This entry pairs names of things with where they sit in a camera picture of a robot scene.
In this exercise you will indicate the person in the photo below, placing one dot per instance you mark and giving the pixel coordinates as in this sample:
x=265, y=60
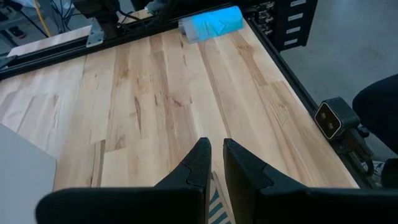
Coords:
x=382, y=109

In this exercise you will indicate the blue bag roll pack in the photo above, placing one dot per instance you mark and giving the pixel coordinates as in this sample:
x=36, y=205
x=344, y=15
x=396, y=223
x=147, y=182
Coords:
x=214, y=23

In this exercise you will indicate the black labelled electronics rack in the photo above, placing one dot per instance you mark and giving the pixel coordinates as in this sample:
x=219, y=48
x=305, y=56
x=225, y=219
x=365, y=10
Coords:
x=280, y=37

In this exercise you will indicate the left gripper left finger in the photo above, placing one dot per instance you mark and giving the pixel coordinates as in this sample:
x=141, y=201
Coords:
x=140, y=205

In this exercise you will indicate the black stereo camera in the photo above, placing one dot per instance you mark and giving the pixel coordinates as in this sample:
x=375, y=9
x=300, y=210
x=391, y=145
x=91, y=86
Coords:
x=342, y=113

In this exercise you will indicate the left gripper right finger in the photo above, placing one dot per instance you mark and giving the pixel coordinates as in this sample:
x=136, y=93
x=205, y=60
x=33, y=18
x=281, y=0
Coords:
x=295, y=205

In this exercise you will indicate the white plastic trash bin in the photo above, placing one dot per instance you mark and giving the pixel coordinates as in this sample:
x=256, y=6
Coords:
x=25, y=180

